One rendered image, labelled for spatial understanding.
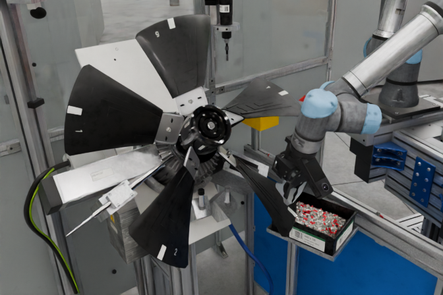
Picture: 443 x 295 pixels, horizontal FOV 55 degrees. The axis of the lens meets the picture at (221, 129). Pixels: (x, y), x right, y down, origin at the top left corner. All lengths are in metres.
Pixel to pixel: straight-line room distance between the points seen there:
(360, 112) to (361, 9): 3.19
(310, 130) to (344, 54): 3.24
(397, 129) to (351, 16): 2.46
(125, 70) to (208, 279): 1.36
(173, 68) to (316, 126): 0.45
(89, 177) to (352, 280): 0.99
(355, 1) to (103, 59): 3.07
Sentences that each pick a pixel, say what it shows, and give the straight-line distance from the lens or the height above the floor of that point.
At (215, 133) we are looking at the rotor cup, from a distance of 1.11.
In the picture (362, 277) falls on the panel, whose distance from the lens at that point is 1.62.
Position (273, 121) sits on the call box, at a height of 1.01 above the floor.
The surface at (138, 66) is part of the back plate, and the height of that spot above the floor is 1.29.
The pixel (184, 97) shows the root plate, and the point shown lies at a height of 1.26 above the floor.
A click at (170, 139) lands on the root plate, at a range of 1.15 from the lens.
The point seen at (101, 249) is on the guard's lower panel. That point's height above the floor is 0.36.
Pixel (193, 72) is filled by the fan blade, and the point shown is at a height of 1.33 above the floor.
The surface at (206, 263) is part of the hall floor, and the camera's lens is 2.48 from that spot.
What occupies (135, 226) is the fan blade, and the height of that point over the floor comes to 1.10.
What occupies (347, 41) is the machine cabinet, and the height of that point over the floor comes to 0.71.
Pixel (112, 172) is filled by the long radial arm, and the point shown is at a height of 1.11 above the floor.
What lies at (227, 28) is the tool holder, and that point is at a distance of 1.09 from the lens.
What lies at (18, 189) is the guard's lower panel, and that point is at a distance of 1.82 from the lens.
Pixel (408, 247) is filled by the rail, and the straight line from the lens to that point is 1.40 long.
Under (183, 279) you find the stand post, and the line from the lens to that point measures 1.53.
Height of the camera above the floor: 1.68
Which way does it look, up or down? 25 degrees down
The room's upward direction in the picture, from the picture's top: 2 degrees counter-clockwise
